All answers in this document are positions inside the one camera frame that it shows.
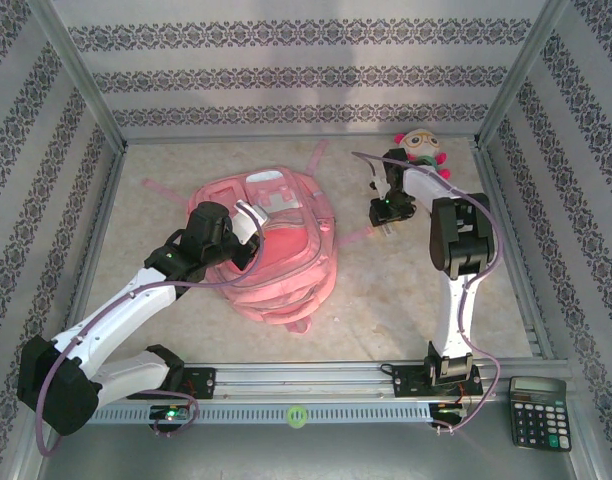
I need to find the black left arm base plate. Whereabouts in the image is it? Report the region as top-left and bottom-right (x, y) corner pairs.
(125, 366), (218, 400)

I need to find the aluminium side rail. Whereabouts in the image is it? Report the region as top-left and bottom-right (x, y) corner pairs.
(470, 142), (557, 361)
(55, 144), (130, 366)

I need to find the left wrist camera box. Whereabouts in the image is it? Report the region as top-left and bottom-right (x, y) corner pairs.
(230, 199), (272, 246)

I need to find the aluminium frame post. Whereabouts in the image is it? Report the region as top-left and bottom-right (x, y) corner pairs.
(475, 0), (572, 149)
(28, 0), (130, 154)

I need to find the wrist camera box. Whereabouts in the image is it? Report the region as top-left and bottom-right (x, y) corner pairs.
(230, 199), (272, 246)
(370, 168), (390, 199)

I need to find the aluminium back rail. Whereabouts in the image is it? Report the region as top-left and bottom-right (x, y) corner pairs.
(120, 130), (482, 147)

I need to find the slotted grey cable duct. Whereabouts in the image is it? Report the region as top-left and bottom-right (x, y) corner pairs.
(53, 403), (437, 426)

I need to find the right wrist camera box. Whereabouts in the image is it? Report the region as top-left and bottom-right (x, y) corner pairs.
(370, 168), (390, 199)

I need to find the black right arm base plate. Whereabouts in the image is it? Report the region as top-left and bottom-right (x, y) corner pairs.
(391, 364), (485, 399)

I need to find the pink school backpack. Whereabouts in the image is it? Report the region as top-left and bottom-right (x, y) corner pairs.
(141, 138), (382, 335)

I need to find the green tape ring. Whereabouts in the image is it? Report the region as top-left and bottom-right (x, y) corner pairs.
(286, 404), (310, 429)

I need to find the pink white plush toy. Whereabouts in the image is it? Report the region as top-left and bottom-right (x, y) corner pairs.
(393, 127), (452, 181)

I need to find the aluminium mounting rail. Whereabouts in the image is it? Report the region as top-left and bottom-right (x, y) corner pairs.
(33, 362), (572, 401)

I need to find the black desk calculator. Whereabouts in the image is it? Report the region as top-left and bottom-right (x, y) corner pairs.
(508, 376), (572, 453)

